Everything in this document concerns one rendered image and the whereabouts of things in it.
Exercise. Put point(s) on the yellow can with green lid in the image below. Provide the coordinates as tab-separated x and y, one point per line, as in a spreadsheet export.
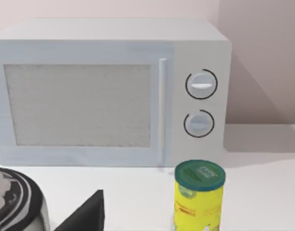
197	204

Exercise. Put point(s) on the pale microwave oven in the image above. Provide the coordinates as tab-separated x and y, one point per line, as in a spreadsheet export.
113	48

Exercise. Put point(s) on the small microwave knob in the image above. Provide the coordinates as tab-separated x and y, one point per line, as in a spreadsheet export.
199	123

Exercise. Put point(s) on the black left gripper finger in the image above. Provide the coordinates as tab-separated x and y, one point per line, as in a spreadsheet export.
89	214

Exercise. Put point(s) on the large microwave knob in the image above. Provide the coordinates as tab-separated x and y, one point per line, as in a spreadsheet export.
201	83

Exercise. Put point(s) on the black and white round object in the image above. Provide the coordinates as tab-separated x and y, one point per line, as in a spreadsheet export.
15	199

